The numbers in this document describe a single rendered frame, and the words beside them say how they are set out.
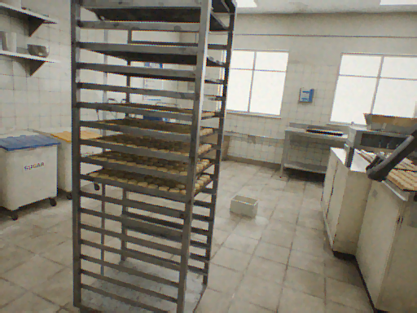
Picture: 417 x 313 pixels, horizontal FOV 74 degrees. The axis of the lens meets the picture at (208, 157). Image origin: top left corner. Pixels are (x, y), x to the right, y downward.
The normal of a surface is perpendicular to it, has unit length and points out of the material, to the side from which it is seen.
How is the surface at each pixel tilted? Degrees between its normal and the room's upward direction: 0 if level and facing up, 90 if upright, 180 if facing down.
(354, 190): 90
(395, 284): 90
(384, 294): 90
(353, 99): 90
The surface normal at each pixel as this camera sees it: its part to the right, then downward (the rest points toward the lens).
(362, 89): -0.37, 0.16
